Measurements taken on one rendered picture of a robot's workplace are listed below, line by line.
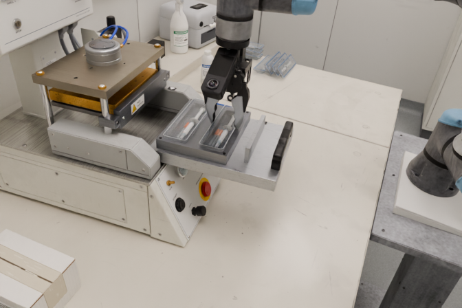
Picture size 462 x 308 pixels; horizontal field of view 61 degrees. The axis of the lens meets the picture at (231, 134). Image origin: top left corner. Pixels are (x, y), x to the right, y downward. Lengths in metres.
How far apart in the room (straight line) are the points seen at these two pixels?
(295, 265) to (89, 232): 0.50
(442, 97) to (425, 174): 1.71
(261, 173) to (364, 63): 2.55
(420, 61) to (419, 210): 2.19
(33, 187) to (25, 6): 0.44
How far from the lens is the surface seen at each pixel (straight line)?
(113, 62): 0.94
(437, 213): 1.20
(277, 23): 3.38
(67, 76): 0.91
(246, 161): 0.85
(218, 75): 0.79
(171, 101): 1.08
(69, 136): 0.92
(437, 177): 1.23
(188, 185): 0.98
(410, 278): 1.49
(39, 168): 1.04
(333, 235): 1.05
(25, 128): 1.10
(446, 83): 2.87
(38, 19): 0.99
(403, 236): 1.12
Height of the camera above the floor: 1.50
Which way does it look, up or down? 34 degrees down
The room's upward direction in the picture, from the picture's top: 5 degrees clockwise
